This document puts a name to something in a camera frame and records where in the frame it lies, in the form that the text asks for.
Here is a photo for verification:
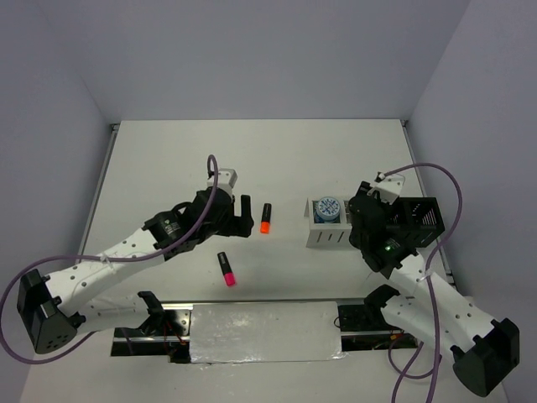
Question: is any black slotted organizer box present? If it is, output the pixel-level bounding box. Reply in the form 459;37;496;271
387;197;445;249

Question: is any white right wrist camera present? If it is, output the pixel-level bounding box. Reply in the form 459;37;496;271
368;172;405;205

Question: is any orange cap black highlighter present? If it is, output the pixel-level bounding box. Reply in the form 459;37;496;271
260;203;272;234

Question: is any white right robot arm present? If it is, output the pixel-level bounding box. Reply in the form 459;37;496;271
348;175;520;397

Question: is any pink cap black highlighter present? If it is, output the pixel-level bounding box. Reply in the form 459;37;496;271
217;252;237;287

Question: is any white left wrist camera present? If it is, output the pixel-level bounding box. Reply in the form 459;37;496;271
206;168;238;197

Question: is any white slotted organizer box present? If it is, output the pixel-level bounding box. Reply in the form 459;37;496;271
304;196;352;249

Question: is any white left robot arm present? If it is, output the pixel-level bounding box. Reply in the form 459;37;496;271
17;187;253;354

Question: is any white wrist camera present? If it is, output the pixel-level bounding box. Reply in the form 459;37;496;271
206;168;238;197
368;172;405;205

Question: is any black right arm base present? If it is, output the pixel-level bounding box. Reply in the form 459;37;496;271
334;304;404;335

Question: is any blue slime jar printed lid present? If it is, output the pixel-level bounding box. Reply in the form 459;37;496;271
314;196;341;223

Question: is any silver foil covered panel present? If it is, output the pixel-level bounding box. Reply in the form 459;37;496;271
190;301;344;364

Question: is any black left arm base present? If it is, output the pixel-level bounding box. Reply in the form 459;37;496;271
110;303;193;364

